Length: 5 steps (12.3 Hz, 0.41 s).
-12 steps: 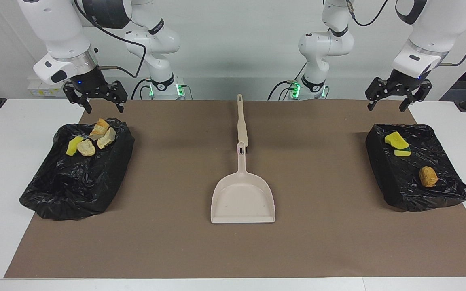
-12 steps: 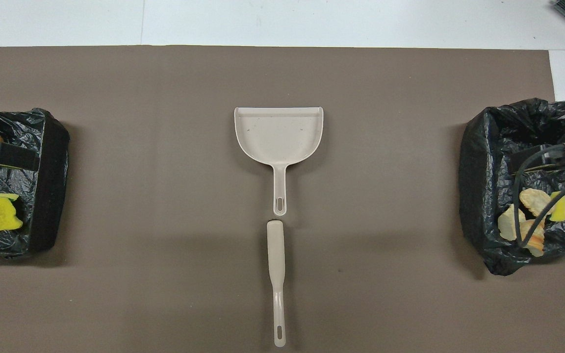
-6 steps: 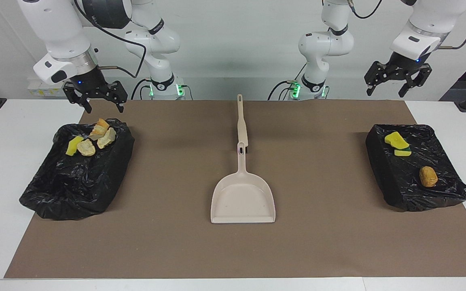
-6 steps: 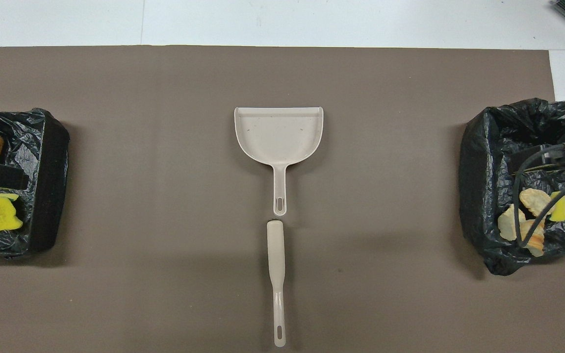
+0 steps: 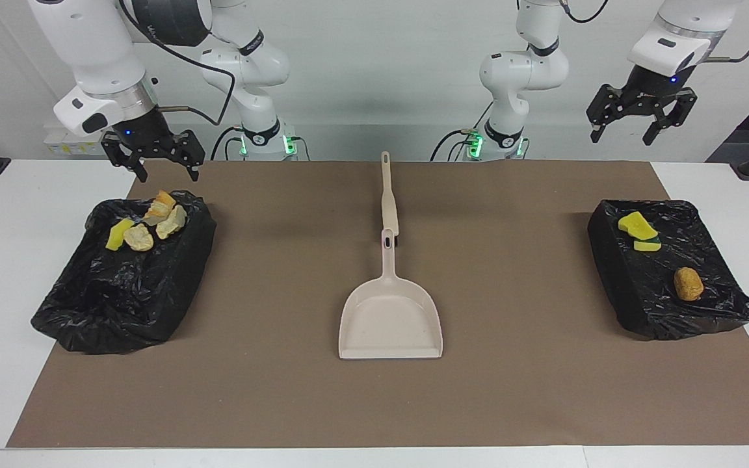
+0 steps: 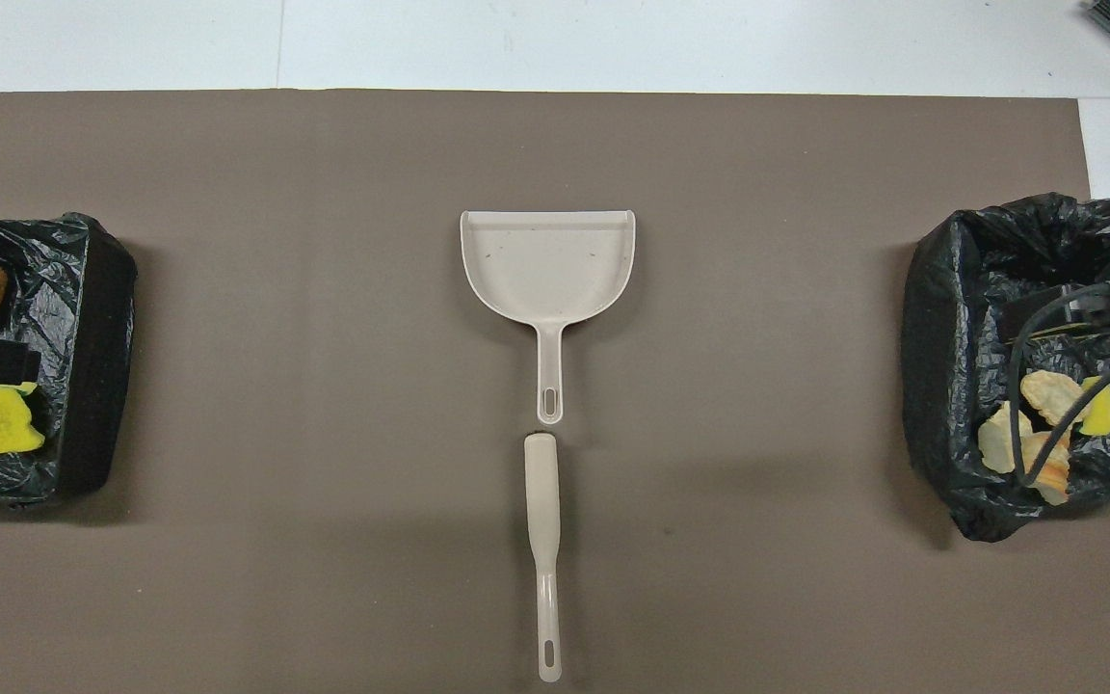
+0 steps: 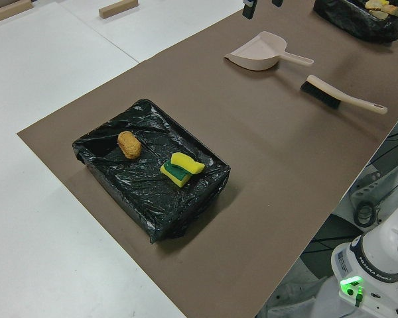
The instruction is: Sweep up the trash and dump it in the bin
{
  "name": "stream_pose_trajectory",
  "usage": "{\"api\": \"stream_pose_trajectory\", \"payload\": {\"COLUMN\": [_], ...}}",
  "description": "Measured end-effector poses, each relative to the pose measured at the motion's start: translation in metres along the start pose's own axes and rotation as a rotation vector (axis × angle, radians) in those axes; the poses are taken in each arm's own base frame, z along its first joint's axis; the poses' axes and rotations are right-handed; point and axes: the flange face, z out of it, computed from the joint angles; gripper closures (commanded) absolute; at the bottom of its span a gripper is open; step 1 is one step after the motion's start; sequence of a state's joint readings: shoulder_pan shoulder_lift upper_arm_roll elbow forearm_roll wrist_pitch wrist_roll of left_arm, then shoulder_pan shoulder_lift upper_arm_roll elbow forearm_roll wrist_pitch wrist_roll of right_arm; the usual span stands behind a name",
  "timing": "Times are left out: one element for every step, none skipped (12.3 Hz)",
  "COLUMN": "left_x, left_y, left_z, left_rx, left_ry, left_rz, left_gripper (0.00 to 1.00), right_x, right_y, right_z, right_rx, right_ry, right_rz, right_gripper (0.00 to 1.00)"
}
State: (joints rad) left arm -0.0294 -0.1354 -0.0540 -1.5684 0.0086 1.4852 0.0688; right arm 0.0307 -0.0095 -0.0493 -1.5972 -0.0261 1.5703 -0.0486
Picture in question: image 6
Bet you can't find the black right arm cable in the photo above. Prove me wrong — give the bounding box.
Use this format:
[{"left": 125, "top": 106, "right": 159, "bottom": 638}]
[{"left": 1006, "top": 282, "right": 1110, "bottom": 488}]

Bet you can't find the yellow and green sponge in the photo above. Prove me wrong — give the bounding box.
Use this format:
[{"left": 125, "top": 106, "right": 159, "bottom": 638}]
[{"left": 1079, "top": 374, "right": 1110, "bottom": 437}]

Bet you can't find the notched yellow sponge piece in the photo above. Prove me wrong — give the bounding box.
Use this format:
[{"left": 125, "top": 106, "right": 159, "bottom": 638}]
[{"left": 0, "top": 382, "right": 46, "bottom": 456}]

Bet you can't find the brown table mat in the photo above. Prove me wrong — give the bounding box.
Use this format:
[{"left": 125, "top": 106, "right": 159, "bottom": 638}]
[{"left": 0, "top": 90, "right": 1110, "bottom": 694}]

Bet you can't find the beige brush with black bristles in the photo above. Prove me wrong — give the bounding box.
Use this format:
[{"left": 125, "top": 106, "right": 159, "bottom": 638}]
[{"left": 524, "top": 432, "right": 563, "bottom": 683}]

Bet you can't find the pale flaky bread piece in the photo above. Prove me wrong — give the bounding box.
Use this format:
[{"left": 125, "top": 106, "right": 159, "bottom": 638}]
[{"left": 1019, "top": 370, "right": 1092, "bottom": 432}]

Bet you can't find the beige plastic dustpan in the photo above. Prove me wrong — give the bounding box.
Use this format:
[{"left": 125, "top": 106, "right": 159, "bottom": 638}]
[{"left": 460, "top": 209, "right": 637, "bottom": 426}]

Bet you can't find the black bag lined bin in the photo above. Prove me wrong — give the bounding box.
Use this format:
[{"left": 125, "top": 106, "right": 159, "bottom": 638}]
[
  {"left": 902, "top": 192, "right": 1110, "bottom": 541},
  {"left": 0, "top": 213, "right": 139, "bottom": 509}
]

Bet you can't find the striped croissant piece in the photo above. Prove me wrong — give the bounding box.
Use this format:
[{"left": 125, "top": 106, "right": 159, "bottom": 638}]
[
  {"left": 1017, "top": 430, "right": 1072, "bottom": 506},
  {"left": 978, "top": 400, "right": 1035, "bottom": 474}
]

